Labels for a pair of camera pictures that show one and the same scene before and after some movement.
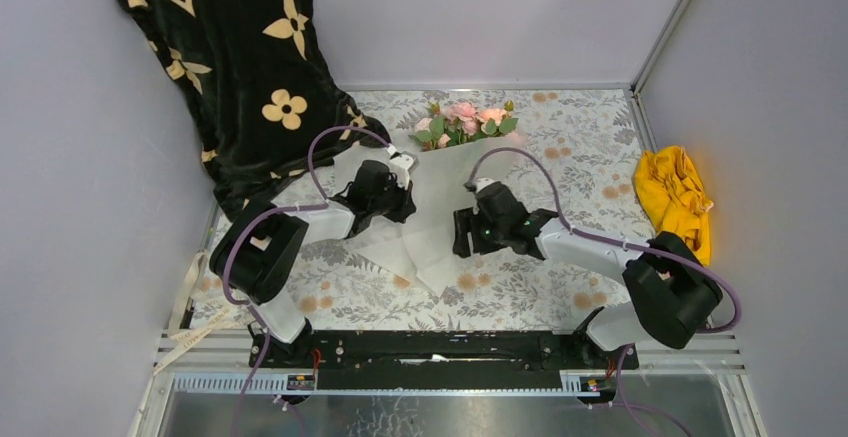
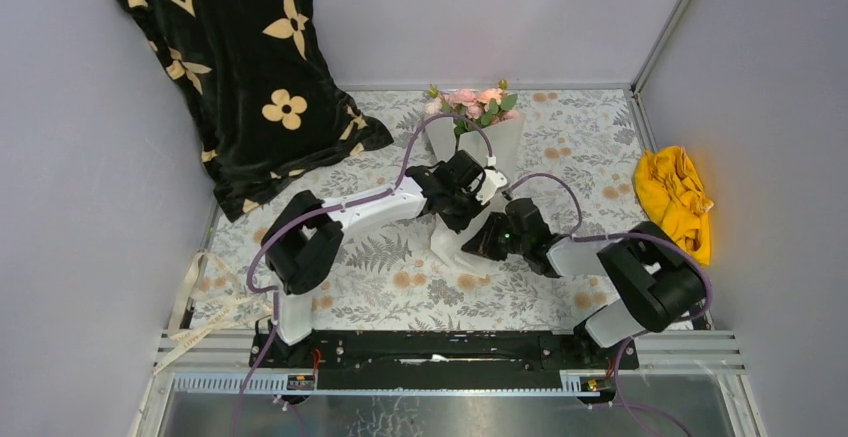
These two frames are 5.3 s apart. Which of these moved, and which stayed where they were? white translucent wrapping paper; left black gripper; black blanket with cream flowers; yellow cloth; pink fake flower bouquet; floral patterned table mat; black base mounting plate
Moved: pink fake flower bouquet; left black gripper; white translucent wrapping paper
Stayed: floral patterned table mat; yellow cloth; black blanket with cream flowers; black base mounting plate
